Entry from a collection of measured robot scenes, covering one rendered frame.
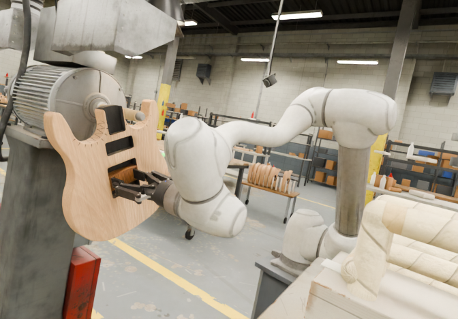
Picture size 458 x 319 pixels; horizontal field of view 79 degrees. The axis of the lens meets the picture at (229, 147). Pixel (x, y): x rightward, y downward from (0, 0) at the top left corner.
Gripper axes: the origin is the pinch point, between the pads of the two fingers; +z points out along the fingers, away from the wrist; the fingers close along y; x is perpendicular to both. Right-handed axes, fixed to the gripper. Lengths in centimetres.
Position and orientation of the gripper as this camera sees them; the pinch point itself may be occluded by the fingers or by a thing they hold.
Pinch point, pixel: (125, 178)
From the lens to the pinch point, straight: 91.0
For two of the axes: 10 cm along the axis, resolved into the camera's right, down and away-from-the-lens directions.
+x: 0.0, -9.5, -3.3
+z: -8.3, -1.8, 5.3
